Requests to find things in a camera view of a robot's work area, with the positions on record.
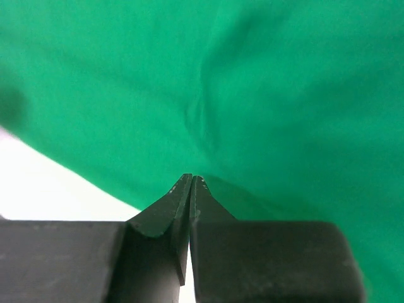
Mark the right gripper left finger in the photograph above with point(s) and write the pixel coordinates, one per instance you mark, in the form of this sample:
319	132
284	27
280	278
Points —
140	260

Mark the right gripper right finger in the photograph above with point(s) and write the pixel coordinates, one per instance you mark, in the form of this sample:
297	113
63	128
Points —
267	261

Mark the green t shirt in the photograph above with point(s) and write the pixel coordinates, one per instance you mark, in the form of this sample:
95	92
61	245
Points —
288	109

